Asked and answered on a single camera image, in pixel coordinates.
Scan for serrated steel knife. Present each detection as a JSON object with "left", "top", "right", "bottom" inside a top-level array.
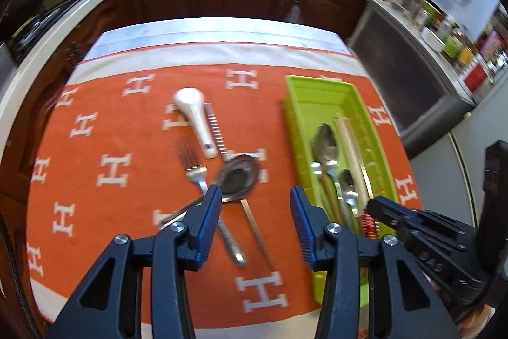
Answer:
[{"left": 203, "top": 103, "right": 275, "bottom": 270}]

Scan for orange patterned blanket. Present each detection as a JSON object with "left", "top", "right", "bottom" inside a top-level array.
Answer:
[{"left": 26, "top": 41, "right": 423, "bottom": 328}]

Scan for cream chopstick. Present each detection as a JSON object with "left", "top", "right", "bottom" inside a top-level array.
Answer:
[{"left": 334, "top": 118, "right": 364, "bottom": 205}]

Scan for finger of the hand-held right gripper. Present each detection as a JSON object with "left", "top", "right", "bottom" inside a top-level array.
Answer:
[{"left": 365, "top": 196, "right": 477, "bottom": 256}]

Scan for white ceramic spoon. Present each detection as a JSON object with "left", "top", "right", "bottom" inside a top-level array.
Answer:
[{"left": 174, "top": 87, "right": 219, "bottom": 159}]

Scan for wooden-handled steel spoon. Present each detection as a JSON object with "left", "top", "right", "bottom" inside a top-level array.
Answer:
[{"left": 310, "top": 161, "right": 344, "bottom": 226}]

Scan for red-striped chopstick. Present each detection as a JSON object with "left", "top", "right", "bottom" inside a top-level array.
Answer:
[{"left": 360, "top": 214, "right": 382, "bottom": 240}]

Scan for row of jars and bottles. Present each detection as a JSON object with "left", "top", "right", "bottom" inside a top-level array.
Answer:
[{"left": 387, "top": 0, "right": 508, "bottom": 93}]

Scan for stainless steel appliance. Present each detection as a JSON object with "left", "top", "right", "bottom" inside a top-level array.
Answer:
[{"left": 349, "top": 1, "right": 475, "bottom": 161}]

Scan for dark-bowled steel spoon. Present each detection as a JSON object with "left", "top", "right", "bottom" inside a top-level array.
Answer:
[{"left": 157, "top": 154, "right": 260, "bottom": 226}]

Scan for small steel spoon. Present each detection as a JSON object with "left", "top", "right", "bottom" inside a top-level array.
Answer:
[{"left": 338, "top": 169, "right": 364, "bottom": 232}]

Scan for cream handled knife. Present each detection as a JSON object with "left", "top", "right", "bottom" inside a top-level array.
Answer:
[{"left": 342, "top": 119, "right": 371, "bottom": 205}]

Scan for steel fork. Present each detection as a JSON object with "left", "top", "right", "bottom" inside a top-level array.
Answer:
[{"left": 176, "top": 138, "right": 247, "bottom": 268}]

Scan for black stove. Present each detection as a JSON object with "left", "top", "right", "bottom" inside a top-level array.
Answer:
[{"left": 0, "top": 0, "right": 96, "bottom": 62}]

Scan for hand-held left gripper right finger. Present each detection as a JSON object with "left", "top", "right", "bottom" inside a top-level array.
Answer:
[{"left": 290, "top": 185, "right": 461, "bottom": 339}]

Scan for large steel spoon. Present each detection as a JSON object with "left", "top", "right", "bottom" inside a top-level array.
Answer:
[{"left": 311, "top": 122, "right": 358, "bottom": 236}]

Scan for green plastic utensil tray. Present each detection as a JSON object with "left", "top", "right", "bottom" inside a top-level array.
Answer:
[{"left": 283, "top": 75, "right": 399, "bottom": 306}]

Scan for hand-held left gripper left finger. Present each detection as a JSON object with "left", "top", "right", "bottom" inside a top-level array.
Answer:
[{"left": 45, "top": 184, "right": 223, "bottom": 339}]

